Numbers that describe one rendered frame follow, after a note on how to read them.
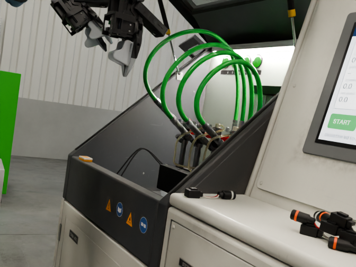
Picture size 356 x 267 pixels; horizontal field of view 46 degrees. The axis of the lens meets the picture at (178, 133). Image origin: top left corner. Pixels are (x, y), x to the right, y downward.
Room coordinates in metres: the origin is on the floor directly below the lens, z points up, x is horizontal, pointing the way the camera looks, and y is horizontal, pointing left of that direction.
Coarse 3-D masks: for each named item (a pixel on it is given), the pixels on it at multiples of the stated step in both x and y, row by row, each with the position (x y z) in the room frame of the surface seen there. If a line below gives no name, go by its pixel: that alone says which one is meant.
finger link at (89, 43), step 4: (88, 28) 1.36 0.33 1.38; (88, 32) 1.36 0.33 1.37; (88, 40) 1.36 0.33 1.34; (92, 40) 1.37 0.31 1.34; (96, 40) 1.37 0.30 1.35; (100, 40) 1.37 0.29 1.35; (84, 44) 1.36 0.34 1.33; (88, 44) 1.36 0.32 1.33; (92, 44) 1.37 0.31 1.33; (96, 44) 1.37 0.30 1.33; (100, 44) 1.38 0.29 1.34; (104, 44) 1.37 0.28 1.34; (104, 48) 1.38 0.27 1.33
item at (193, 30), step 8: (176, 32) 1.32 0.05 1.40; (184, 32) 1.33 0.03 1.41; (192, 32) 1.35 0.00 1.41; (200, 32) 1.37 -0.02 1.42; (208, 32) 1.38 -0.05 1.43; (168, 40) 1.30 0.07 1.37; (224, 40) 1.42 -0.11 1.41; (160, 48) 1.29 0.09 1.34; (152, 56) 1.28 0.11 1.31; (232, 56) 1.44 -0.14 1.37; (144, 72) 1.27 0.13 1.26; (144, 80) 1.27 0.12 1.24; (152, 96) 1.29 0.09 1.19
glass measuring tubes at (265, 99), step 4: (256, 88) 1.47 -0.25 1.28; (264, 88) 1.44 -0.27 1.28; (268, 88) 1.42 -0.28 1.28; (272, 88) 1.41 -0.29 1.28; (276, 88) 1.39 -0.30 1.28; (280, 88) 1.38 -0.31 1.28; (256, 92) 1.47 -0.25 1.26; (264, 92) 1.43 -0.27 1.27; (268, 92) 1.42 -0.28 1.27; (272, 92) 1.40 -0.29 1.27; (276, 92) 1.39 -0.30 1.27; (256, 96) 1.48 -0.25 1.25; (264, 96) 1.45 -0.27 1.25; (268, 96) 1.43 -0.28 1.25; (272, 96) 1.42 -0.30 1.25; (256, 100) 1.48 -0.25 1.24; (264, 100) 1.45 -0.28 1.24; (268, 100) 1.42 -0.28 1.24; (256, 104) 1.48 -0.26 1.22; (264, 104) 1.45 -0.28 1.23; (256, 108) 1.48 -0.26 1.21
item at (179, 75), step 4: (160, 0) 1.64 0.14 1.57; (160, 4) 1.64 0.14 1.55; (160, 8) 1.65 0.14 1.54; (164, 12) 1.65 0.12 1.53; (164, 16) 1.65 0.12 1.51; (164, 20) 1.65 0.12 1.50; (164, 24) 1.66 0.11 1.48; (168, 28) 1.66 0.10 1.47; (168, 32) 1.66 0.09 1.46; (168, 36) 1.67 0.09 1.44; (172, 48) 1.68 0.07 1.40; (172, 52) 1.69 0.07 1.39; (176, 68) 1.70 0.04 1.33; (176, 72) 1.70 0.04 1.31; (180, 72) 1.70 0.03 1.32; (176, 76) 1.70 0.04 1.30; (180, 76) 1.70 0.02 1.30; (180, 80) 1.71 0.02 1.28
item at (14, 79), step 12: (0, 72) 4.10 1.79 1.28; (0, 84) 4.11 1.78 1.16; (12, 84) 4.17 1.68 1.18; (0, 96) 4.12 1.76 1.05; (12, 96) 4.18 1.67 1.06; (0, 108) 4.12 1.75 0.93; (12, 108) 4.19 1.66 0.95; (0, 120) 4.13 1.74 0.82; (12, 120) 4.19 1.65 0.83; (0, 132) 4.14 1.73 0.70; (12, 132) 4.20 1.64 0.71; (0, 144) 4.15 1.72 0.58; (0, 156) 4.15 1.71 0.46
